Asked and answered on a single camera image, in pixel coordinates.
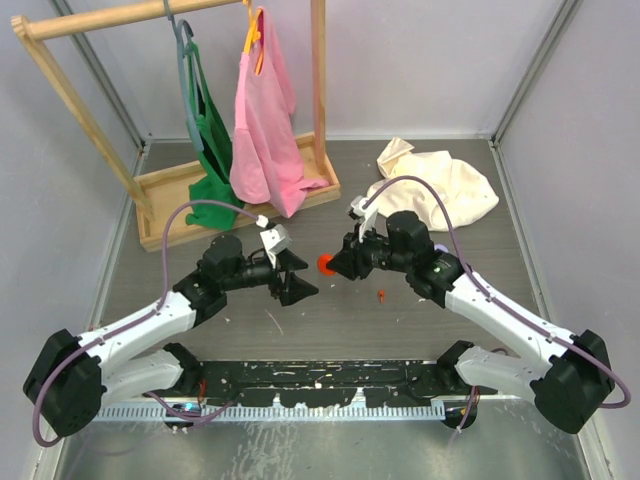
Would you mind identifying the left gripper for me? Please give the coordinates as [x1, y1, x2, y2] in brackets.
[221, 248, 318, 304]

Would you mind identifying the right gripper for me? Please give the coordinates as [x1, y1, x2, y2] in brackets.
[326, 221, 412, 281]

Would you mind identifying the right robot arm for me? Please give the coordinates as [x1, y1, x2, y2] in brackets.
[326, 211, 615, 434]

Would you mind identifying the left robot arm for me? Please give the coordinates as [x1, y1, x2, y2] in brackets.
[23, 235, 318, 447]

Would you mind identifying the green t-shirt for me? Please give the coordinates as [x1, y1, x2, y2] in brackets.
[187, 42, 244, 209]

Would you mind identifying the pink t-shirt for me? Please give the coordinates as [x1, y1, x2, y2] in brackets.
[230, 7, 328, 218]

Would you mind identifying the cream satin cloth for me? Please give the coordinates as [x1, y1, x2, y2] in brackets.
[367, 137, 499, 232]

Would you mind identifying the wooden clothes rack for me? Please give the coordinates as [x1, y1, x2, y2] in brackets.
[11, 1, 341, 251]

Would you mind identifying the orange yellow hanger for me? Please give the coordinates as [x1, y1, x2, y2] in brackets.
[242, 0, 264, 74]

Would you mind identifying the grey blue hanger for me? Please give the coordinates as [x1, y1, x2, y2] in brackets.
[163, 0, 204, 153]

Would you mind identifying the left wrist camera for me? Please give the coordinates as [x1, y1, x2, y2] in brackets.
[260, 225, 291, 268]

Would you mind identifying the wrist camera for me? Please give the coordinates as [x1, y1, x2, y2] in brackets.
[260, 225, 291, 268]
[348, 196, 378, 243]

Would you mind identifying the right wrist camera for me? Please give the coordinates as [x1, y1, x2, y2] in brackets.
[348, 196, 378, 243]

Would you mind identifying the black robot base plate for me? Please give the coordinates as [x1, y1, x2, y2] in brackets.
[159, 343, 480, 428]

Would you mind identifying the slotted cable duct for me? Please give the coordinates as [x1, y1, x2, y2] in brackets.
[95, 398, 446, 423]

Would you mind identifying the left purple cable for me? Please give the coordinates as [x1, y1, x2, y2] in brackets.
[30, 199, 274, 446]

